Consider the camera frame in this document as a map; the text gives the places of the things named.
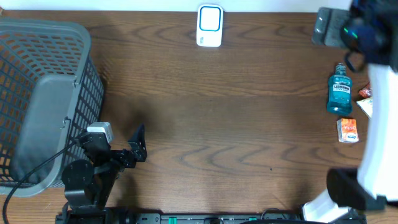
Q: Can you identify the yellow snack bag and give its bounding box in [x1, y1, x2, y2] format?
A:
[356, 97, 373, 118]

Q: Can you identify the teal mouthwash bottle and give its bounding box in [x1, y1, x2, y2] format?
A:
[326, 63, 353, 116]

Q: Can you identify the white barcode scanner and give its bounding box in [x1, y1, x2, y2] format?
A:
[196, 4, 224, 47]

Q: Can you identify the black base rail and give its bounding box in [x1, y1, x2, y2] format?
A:
[55, 212, 368, 224]

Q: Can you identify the small orange box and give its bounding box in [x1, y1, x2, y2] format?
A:
[336, 118, 359, 143]

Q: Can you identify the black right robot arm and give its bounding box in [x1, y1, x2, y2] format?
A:
[302, 0, 397, 223]

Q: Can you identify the dark grey plastic basket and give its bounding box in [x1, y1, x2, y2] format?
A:
[1, 18, 104, 197]

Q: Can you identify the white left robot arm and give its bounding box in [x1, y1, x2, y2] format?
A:
[55, 122, 147, 224]

